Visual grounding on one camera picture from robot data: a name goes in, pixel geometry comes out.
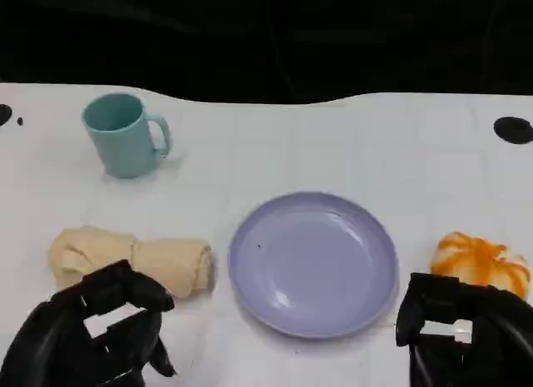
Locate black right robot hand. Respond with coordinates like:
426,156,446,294
395,272,533,387

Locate beige towel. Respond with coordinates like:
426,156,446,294
47,225,217,300

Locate pale green mug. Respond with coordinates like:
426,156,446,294
81,92,173,180

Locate orange and white bread roll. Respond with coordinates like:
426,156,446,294
431,231,533,301

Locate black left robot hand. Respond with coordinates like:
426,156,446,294
0,259,177,387

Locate lilac plate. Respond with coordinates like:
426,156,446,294
227,191,401,340

